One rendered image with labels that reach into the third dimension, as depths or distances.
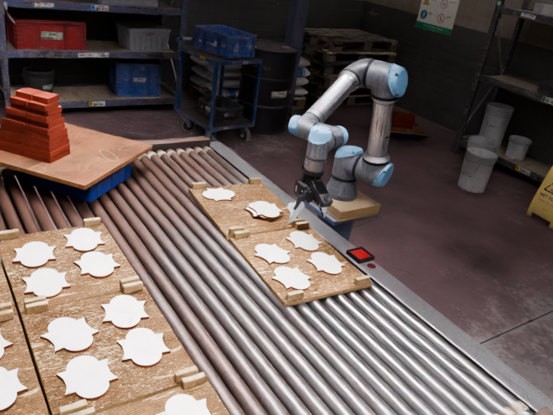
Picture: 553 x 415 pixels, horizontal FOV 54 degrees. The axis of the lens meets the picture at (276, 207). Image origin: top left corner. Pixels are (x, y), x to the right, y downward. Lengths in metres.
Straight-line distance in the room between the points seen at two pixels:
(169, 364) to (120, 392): 0.15
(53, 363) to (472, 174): 4.60
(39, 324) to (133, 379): 0.33
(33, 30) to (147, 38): 1.13
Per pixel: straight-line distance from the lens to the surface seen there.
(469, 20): 7.33
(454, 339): 1.82
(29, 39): 5.83
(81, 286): 1.74
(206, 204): 2.23
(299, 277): 1.84
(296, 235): 2.08
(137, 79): 6.26
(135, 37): 6.11
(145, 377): 1.44
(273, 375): 1.50
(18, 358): 1.53
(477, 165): 5.49
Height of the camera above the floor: 1.95
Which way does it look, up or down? 26 degrees down
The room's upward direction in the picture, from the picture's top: 9 degrees clockwise
